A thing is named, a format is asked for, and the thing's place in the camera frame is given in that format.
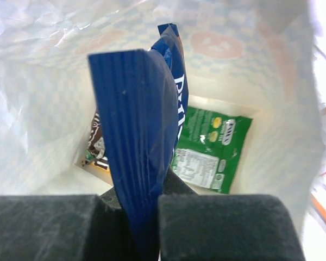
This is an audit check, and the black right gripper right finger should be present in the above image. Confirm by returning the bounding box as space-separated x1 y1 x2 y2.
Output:
158 170 304 261

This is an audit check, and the dark blue snack packet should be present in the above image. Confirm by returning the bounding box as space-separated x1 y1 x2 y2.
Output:
88 23 189 260

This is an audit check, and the green snack packet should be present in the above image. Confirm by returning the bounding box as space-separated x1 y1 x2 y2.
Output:
172 107 252 194

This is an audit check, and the yellow brown candy packet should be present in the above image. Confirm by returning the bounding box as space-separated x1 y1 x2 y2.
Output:
81 110 110 172

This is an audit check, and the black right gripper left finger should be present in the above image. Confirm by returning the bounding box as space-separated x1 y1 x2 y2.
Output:
0 189 136 261

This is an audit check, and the checkered paper bag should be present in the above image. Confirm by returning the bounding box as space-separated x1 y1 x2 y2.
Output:
0 1 324 231

